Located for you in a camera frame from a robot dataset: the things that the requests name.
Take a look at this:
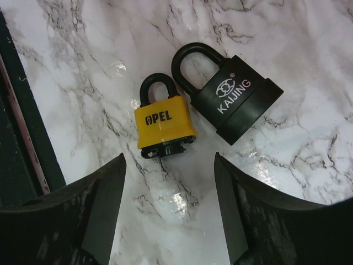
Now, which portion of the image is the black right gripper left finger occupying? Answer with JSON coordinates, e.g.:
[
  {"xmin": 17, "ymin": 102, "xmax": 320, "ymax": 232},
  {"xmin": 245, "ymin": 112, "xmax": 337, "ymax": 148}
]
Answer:
[{"xmin": 1, "ymin": 154, "xmax": 126, "ymax": 264}]

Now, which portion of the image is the yellow Opel padlock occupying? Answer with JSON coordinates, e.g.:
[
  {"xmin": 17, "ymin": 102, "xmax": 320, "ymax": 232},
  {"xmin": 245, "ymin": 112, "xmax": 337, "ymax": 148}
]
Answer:
[{"xmin": 134, "ymin": 73, "xmax": 197, "ymax": 159}]

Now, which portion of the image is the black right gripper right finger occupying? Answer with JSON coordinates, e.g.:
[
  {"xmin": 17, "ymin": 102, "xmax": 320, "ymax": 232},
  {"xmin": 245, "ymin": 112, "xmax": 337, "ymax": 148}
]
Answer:
[{"xmin": 214, "ymin": 154, "xmax": 352, "ymax": 264}]

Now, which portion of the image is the black Kaijing padlock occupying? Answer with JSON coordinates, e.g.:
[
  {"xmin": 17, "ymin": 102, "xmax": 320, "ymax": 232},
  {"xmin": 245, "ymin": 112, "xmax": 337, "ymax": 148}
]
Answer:
[{"xmin": 171, "ymin": 43, "xmax": 283, "ymax": 145}]

